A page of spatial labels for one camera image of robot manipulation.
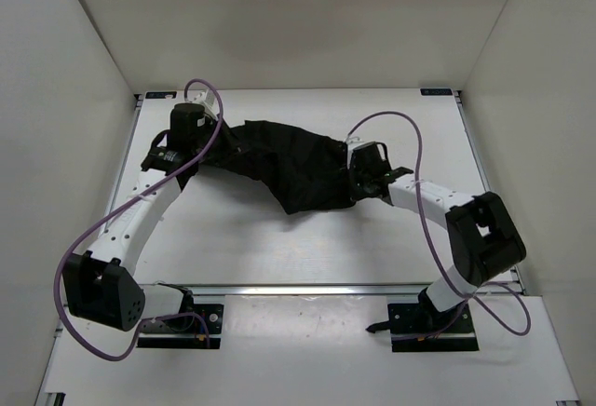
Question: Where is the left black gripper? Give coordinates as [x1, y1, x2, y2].
[196, 110, 252, 161]

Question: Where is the black skirt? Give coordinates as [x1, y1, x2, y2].
[203, 120, 355, 215]

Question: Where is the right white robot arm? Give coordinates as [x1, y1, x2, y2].
[347, 140, 527, 332]

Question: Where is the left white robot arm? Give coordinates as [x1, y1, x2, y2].
[61, 101, 219, 332]

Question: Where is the left blue label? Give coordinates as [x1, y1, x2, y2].
[144, 91, 177, 100]

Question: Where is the blue label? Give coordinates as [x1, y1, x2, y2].
[144, 91, 177, 100]
[420, 88, 453, 97]

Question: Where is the right blue label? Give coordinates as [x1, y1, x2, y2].
[420, 88, 453, 97]

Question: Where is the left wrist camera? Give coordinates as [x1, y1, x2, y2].
[192, 89, 218, 120]

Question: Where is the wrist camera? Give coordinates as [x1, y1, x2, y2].
[192, 89, 218, 120]
[345, 136, 367, 151]

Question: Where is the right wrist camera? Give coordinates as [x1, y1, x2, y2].
[345, 136, 367, 151]

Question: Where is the aluminium rail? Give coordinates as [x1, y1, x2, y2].
[189, 283, 427, 296]

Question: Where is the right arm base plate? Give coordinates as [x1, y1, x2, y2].
[366, 302, 480, 353]

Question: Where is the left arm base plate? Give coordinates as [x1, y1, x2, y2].
[137, 296, 224, 350]

